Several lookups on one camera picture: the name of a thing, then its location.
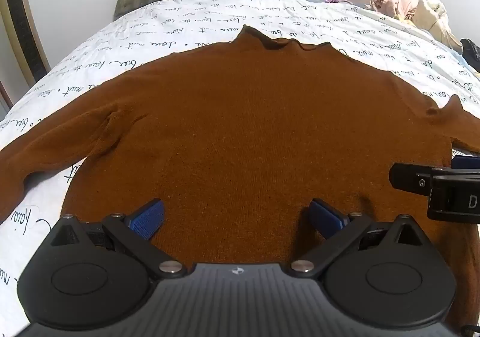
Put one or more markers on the gold tower air conditioner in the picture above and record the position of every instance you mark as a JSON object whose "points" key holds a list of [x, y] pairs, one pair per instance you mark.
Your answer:
{"points": [[18, 22]]}

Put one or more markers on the white script-printed bedspread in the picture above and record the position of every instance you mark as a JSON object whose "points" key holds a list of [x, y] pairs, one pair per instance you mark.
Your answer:
{"points": [[168, 22]]}

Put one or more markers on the brown knit sweater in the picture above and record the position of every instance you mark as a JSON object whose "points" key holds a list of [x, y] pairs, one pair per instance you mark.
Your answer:
{"points": [[240, 134]]}

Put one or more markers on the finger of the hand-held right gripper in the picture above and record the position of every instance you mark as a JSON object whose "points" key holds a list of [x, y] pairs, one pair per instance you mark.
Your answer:
{"points": [[467, 162], [410, 179]]}

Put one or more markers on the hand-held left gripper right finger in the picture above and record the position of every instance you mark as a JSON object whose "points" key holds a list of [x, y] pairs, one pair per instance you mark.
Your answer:
{"points": [[324, 219]]}

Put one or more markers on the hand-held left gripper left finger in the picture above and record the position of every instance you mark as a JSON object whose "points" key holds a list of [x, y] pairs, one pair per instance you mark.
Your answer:
{"points": [[148, 219]]}

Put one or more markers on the cream padded jacket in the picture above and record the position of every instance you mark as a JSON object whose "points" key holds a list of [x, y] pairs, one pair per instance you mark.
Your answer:
{"points": [[431, 18]]}

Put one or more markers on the black cloth item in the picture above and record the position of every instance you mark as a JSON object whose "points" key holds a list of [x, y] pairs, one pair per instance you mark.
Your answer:
{"points": [[471, 54]]}

